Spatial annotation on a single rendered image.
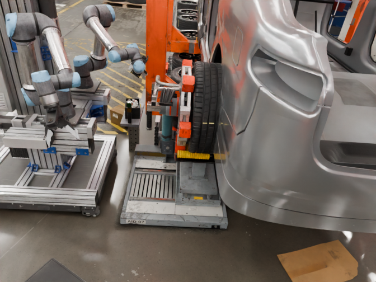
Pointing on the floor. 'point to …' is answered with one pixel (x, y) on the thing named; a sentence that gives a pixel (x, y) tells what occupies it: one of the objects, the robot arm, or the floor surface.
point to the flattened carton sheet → (320, 263)
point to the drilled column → (134, 135)
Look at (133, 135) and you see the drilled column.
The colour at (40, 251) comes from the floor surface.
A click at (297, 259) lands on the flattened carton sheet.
